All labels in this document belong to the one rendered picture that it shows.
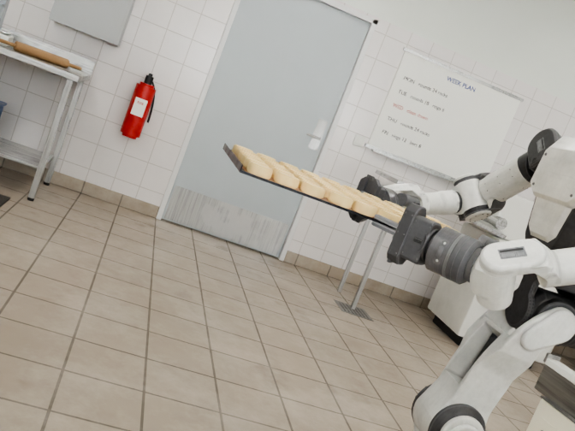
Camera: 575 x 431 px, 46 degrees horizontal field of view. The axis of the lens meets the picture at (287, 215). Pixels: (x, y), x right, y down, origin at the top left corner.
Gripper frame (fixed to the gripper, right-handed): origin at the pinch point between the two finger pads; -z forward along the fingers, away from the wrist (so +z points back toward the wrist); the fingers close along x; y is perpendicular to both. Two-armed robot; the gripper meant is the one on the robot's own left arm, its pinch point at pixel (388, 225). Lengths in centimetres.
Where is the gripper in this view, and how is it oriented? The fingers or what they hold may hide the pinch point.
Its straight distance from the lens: 134.5
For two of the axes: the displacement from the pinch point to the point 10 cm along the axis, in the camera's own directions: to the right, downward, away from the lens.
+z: 7.7, 3.8, -5.2
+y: -5.3, -0.9, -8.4
